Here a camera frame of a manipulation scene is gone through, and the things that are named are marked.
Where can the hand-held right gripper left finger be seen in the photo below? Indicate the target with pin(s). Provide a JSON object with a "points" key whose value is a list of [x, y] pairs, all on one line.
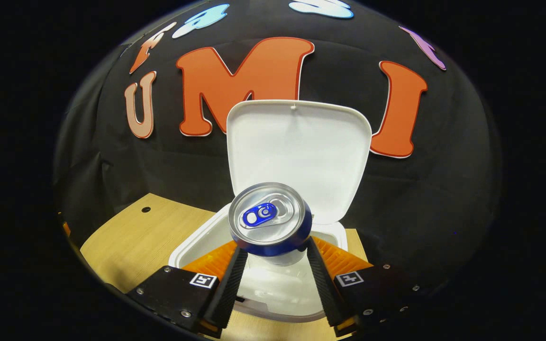
{"points": [[230, 289]]}

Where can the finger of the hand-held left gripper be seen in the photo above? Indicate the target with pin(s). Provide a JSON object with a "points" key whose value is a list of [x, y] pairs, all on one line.
{"points": [[66, 228]]}

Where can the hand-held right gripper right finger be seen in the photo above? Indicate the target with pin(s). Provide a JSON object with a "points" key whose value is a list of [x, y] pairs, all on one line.
{"points": [[325, 289]]}

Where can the blue pop can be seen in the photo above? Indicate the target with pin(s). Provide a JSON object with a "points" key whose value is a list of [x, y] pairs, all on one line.
{"points": [[268, 213]]}

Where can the white desktop garbage bin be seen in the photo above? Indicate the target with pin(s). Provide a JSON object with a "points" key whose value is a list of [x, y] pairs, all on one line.
{"points": [[301, 151]]}

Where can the wooden desktop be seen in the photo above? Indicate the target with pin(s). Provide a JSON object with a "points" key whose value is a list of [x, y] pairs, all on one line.
{"points": [[126, 246]]}

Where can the black backdrop cloth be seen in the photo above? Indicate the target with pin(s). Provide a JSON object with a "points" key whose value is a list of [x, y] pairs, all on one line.
{"points": [[443, 189]]}

